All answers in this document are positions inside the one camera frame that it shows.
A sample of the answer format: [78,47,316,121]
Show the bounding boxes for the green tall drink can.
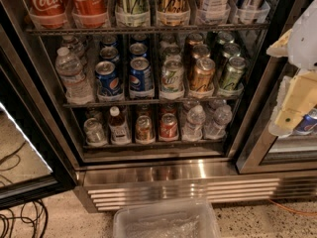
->
[115,0,150,28]

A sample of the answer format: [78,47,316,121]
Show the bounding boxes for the small water bottle right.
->
[204,105,233,140]

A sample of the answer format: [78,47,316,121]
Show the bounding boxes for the orange cable on floor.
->
[268,199,317,216]

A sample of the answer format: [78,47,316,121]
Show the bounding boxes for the green soda can front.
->
[217,57,247,96]

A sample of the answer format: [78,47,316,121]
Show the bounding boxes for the blue pepsi can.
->
[95,60,124,102]
[129,57,155,99]

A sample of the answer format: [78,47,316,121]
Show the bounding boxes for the large clear water bottle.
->
[55,47,95,105]

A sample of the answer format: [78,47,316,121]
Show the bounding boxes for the blue Pepsi can front left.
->
[95,60,124,102]

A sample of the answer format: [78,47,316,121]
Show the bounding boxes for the gold soda can front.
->
[189,58,215,98]

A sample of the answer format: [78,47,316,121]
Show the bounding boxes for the black cables on floor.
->
[0,139,50,238]

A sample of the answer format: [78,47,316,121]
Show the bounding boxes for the wire shelf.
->
[25,23,269,36]
[62,95,241,108]

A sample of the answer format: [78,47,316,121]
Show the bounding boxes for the middle wire shelf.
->
[62,95,241,108]

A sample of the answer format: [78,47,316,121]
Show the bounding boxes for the white green soda can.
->
[159,59,184,100]

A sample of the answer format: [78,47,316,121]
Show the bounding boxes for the top wire shelf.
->
[25,23,269,36]

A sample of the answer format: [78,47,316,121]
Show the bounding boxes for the open glass fridge door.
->
[0,5,76,209]

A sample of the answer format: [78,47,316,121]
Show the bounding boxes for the blue can behind right door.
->
[294,108,317,135]

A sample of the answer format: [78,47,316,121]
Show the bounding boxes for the small water bottle left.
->
[181,105,206,142]

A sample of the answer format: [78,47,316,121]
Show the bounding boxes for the gold tall drink can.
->
[157,0,190,27]

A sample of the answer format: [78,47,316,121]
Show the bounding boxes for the white labelled drink bottle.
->
[195,0,231,25]

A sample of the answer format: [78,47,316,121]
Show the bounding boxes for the orange brown can bottom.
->
[135,115,155,144]

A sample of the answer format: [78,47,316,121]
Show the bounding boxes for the red Coca-Cola can right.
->
[72,0,108,29]

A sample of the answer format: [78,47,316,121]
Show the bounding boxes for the red can bottom shelf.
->
[158,113,178,142]

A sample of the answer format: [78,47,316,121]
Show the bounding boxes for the amber juice bottle white cap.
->
[108,106,131,145]

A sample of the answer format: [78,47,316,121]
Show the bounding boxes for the red coca-cola can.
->
[30,0,66,29]
[72,0,108,29]

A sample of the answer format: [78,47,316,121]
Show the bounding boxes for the silver can bottom left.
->
[84,118,107,147]

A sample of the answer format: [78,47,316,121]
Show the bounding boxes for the clear plastic bin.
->
[113,198,221,238]

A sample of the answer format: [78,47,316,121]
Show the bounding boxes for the red Coca-Cola can left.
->
[30,0,66,29]

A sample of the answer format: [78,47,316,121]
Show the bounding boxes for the stainless steel fridge vent grille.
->
[74,159,317,213]

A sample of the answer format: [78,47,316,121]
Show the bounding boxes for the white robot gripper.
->
[266,0,317,137]

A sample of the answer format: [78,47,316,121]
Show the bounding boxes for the small water bottle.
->
[204,105,233,140]
[181,105,206,142]

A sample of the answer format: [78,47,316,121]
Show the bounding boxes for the blue Pepsi can front right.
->
[129,57,155,99]

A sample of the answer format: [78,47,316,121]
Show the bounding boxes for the closed right fridge door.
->
[230,0,317,174]

